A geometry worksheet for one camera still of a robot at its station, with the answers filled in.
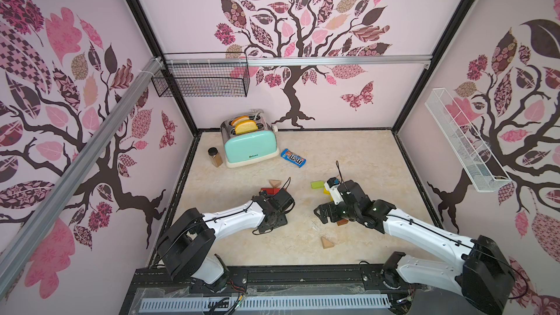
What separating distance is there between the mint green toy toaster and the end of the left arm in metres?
0.34

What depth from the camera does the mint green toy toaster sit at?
969mm

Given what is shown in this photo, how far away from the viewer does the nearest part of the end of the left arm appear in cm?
62
